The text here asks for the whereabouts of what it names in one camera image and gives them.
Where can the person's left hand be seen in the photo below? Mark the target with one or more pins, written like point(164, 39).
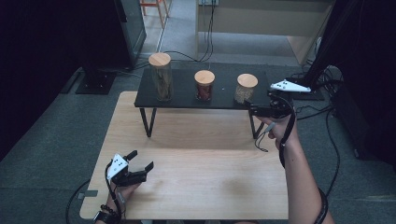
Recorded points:
point(124, 193)

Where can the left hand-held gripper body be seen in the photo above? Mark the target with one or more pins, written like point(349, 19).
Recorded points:
point(120, 169)

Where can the gray tape strip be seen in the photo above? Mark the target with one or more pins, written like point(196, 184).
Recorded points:
point(88, 194)

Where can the wooden stool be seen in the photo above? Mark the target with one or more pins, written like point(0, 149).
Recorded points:
point(157, 9)

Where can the glass jar white seeds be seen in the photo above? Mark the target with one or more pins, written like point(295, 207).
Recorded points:
point(244, 91)

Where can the dark cabinet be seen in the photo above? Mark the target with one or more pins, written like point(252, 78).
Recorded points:
point(134, 28)

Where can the black wristwatch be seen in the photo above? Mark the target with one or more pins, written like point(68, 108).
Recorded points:
point(104, 216)

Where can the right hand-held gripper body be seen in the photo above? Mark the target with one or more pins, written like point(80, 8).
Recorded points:
point(280, 105)

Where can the tall glass jar bay leaves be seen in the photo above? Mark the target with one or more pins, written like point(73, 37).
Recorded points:
point(162, 84)

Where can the black metal stand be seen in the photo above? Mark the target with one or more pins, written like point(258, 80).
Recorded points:
point(323, 53)

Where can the black stand base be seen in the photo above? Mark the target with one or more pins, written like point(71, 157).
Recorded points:
point(96, 82)

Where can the person's right hand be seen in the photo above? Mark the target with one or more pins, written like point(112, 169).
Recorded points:
point(281, 132)

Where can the glass jar red chilies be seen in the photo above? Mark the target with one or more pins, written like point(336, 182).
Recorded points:
point(204, 88)

